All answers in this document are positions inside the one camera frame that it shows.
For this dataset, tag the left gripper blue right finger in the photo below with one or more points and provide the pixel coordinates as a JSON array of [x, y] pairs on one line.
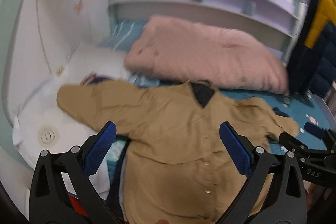
[[286, 199]]

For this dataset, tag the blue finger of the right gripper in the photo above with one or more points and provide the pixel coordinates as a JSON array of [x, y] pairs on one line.
[[315, 130]]

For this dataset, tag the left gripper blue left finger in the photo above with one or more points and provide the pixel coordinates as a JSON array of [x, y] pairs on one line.
[[49, 199]]

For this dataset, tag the tan khaki jacket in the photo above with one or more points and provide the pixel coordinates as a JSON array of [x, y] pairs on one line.
[[177, 167]]

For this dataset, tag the person's right hand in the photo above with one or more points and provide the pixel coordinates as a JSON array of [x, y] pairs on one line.
[[313, 193]]

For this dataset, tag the navy and yellow puffer jacket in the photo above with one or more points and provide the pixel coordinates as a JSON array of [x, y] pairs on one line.
[[311, 66]]

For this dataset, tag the white pillow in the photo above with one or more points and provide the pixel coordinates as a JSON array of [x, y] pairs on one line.
[[57, 115]]

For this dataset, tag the pink folded quilt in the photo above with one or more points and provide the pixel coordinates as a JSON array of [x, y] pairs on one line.
[[171, 48]]

